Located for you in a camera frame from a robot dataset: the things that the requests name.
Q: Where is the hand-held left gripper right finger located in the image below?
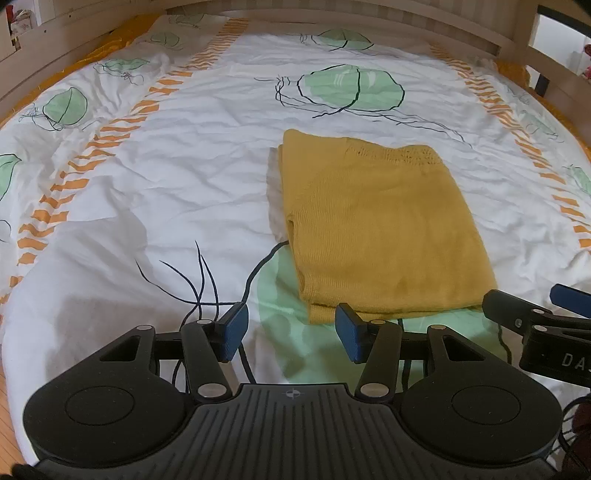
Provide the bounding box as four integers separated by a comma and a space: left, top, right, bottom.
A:
335, 302, 483, 400

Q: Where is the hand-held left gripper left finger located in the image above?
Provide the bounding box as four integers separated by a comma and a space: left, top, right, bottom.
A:
99, 302, 250, 400

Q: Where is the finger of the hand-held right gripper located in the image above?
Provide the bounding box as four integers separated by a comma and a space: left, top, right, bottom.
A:
482, 290, 557, 332
550, 284, 591, 320

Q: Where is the yellow knit sweater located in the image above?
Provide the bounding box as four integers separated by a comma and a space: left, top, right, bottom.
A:
277, 129, 498, 326

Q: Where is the white leaf printed duvet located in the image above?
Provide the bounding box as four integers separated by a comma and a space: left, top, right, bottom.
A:
0, 11, 591, 464

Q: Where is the thin black cable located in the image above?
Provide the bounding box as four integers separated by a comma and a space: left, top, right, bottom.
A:
496, 323, 513, 366

